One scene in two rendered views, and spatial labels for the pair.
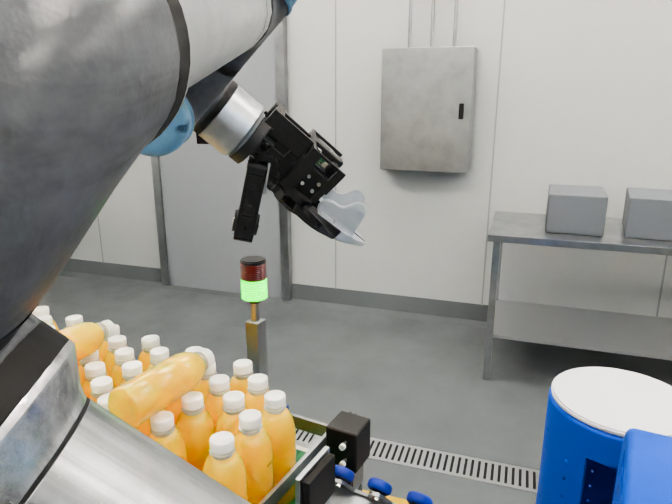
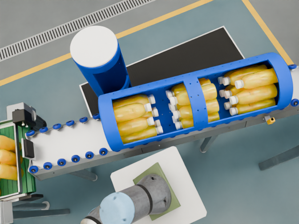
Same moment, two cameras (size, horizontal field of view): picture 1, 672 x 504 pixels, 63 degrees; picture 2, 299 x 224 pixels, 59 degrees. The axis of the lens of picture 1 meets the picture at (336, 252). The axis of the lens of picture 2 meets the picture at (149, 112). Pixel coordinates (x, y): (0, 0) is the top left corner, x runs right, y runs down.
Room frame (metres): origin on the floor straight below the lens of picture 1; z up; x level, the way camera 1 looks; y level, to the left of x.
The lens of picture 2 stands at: (0.10, -0.32, 2.32)
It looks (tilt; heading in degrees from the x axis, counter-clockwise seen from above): 70 degrees down; 329
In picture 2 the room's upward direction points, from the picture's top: 12 degrees counter-clockwise
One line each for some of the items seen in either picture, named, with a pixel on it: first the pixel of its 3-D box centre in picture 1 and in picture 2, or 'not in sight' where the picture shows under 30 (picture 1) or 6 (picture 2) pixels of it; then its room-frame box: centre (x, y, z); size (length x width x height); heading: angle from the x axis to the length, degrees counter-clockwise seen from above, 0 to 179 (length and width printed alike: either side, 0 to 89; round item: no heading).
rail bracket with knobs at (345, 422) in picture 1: (347, 444); (22, 119); (0.98, -0.02, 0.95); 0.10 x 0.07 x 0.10; 152
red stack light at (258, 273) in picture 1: (253, 270); not in sight; (1.29, 0.20, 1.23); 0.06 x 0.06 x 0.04
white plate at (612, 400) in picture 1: (622, 399); (93, 46); (1.02, -0.60, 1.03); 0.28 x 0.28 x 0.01
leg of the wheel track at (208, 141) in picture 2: not in sight; (208, 141); (0.23, -0.86, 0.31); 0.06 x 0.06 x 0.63; 62
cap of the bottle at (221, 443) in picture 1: (222, 442); not in sight; (0.77, 0.18, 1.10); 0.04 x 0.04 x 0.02
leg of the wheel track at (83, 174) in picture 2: not in sight; (83, 174); (0.69, 0.01, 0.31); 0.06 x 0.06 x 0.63; 62
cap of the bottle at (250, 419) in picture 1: (250, 419); not in sight; (0.83, 0.15, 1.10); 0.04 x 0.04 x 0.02
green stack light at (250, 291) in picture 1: (254, 287); not in sight; (1.29, 0.20, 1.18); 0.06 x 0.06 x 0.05
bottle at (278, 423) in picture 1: (276, 449); (5, 144); (0.90, 0.11, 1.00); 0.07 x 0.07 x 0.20
